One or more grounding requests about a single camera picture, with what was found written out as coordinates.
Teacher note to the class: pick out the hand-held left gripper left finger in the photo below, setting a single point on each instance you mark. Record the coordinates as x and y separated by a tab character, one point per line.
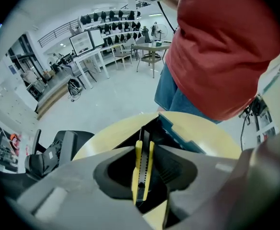
73	195

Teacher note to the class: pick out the yellow utility knife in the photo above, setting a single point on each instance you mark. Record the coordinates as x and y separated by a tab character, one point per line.
138	176

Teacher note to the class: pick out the black backpack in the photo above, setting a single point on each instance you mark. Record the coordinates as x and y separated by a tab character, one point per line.
51	157

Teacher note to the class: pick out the large computer monitor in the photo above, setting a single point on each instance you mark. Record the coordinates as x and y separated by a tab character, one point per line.
81	42

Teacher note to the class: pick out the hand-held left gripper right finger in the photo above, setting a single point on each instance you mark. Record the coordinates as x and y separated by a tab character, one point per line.
221	190

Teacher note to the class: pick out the shelf of black bags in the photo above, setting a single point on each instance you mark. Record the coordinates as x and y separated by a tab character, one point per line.
116	26

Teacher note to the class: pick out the person's red shirt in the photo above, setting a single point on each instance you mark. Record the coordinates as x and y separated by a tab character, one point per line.
221	49

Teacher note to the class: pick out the green tissue box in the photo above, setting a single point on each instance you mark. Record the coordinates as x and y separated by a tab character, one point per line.
157	43

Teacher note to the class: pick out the person's denim shorts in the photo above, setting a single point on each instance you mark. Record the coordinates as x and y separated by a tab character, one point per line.
171	92

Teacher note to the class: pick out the white desk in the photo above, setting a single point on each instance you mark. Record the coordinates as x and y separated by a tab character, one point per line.
89	56

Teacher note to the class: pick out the dark box with blue trim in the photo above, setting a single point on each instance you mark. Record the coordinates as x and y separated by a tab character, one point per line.
165	134

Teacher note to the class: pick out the beige chair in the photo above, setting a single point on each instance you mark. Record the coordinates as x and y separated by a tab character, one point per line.
122	54

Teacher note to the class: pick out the grey desk chair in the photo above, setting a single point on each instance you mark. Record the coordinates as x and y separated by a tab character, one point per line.
74	71

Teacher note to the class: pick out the pedestal fan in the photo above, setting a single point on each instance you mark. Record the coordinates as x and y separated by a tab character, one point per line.
161	30

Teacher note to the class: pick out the square glass-top table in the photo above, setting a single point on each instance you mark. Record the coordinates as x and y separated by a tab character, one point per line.
150	48

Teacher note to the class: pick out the metal stair railing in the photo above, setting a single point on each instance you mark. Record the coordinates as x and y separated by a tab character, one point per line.
56	32

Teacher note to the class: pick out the small computer monitor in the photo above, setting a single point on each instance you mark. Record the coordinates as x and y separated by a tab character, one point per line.
96	37

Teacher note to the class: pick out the black office chair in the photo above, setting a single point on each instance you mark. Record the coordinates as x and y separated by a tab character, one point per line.
68	140

